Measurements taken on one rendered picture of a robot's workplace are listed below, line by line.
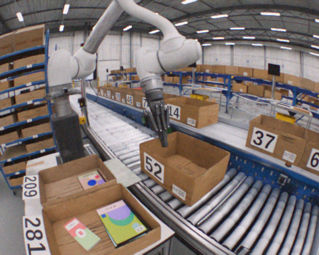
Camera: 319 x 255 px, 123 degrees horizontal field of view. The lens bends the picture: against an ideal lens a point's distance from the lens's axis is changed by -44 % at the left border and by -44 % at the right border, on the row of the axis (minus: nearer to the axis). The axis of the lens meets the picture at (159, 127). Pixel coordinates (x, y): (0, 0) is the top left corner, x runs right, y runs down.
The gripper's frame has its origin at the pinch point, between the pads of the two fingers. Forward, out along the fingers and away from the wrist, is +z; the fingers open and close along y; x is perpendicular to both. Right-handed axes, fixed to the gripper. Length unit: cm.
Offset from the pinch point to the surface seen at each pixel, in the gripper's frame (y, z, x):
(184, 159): -26.1, 20.2, -18.5
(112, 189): 25.3, 16.0, -9.1
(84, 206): 39.5, 19.6, -10.4
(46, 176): 56, 8, -38
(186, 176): 0.7, 15.3, 10.7
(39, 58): 59, -103, -112
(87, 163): 28.7, 7.5, -39.4
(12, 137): 109, -26, -141
